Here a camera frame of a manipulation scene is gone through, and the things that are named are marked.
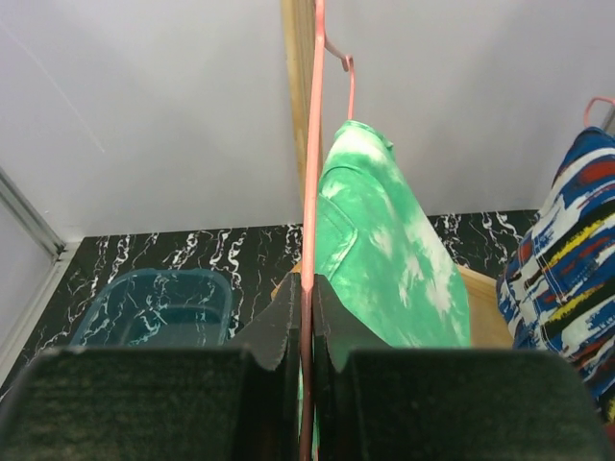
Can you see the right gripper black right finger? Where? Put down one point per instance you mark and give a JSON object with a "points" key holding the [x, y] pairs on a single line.
{"points": [[337, 332]]}

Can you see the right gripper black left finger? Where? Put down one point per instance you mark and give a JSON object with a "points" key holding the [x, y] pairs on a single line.
{"points": [[274, 333]]}

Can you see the green tie-dye trousers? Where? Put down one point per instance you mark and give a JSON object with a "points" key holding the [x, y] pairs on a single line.
{"points": [[379, 252]]}

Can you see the pink wire hanger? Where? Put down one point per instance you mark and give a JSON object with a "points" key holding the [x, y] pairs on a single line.
{"points": [[599, 112], [322, 45]]}

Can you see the blue patterned trousers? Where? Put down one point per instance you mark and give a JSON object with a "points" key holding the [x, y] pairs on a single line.
{"points": [[556, 293]]}

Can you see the teal plastic basket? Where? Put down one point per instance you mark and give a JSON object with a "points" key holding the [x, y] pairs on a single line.
{"points": [[151, 308]]}

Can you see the wooden clothes rack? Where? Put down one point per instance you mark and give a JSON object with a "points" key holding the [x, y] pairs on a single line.
{"points": [[487, 327]]}

